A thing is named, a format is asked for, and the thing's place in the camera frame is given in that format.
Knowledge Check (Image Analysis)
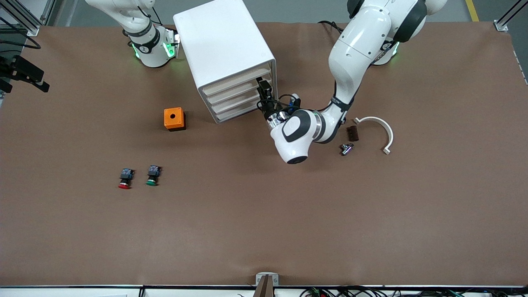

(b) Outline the red push button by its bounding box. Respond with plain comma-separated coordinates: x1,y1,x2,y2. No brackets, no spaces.
118,168,134,190

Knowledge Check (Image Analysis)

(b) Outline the green push button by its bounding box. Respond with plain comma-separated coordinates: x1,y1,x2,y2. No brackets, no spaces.
146,165,161,187

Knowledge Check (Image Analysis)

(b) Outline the orange box with hole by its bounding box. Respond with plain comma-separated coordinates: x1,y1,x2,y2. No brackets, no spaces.
164,107,186,132

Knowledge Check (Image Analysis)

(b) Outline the aluminium frame profile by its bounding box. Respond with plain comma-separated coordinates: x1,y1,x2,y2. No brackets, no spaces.
0,0,56,37
494,0,528,33

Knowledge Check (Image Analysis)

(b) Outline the black arm base cable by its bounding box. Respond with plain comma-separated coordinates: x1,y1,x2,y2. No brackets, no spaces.
318,20,344,34

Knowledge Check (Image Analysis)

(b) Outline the white curved bracket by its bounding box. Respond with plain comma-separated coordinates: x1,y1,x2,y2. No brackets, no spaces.
354,116,394,155

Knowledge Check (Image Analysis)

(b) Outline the grey metal mount bracket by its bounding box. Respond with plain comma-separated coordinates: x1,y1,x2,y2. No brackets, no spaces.
256,272,279,286

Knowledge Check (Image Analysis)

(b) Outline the brown wooden post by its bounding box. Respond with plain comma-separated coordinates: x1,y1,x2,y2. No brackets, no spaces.
252,275,275,297

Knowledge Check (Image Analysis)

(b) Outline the black cable bundle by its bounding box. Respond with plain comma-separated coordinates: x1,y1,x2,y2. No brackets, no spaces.
300,286,528,297

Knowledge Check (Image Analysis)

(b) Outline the white table edge rail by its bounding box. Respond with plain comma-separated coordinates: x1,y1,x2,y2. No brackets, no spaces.
0,285,528,297

